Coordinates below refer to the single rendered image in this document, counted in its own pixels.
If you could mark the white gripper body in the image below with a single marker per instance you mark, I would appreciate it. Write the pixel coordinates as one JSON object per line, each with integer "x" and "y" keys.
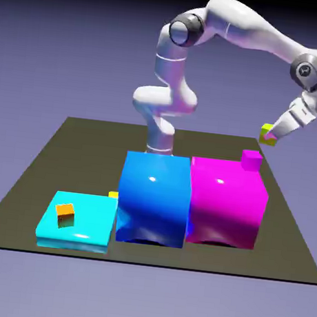
{"x": 287, "y": 123}

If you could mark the small lime green cube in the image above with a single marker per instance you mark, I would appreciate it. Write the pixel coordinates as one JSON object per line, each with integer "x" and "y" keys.
{"x": 266, "y": 129}

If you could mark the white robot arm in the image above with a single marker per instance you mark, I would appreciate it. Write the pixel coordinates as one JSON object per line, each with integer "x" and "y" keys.
{"x": 168, "y": 71}

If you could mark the small magenta cube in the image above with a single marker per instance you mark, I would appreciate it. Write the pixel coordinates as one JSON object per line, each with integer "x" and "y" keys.
{"x": 250, "y": 160}

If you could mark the small yellow cube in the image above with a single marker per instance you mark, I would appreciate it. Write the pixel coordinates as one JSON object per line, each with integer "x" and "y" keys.
{"x": 113, "y": 194}

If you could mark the small orange cube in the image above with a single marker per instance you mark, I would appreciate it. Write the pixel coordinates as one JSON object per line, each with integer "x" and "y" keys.
{"x": 65, "y": 214}

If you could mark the large magenta box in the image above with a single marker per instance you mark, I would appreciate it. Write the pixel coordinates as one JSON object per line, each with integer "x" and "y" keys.
{"x": 225, "y": 202}

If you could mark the large blue box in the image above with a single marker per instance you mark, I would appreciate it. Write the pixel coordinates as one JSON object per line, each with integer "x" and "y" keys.
{"x": 153, "y": 199}

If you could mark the large cyan box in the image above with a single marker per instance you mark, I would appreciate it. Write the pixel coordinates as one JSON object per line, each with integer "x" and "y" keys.
{"x": 85, "y": 219}

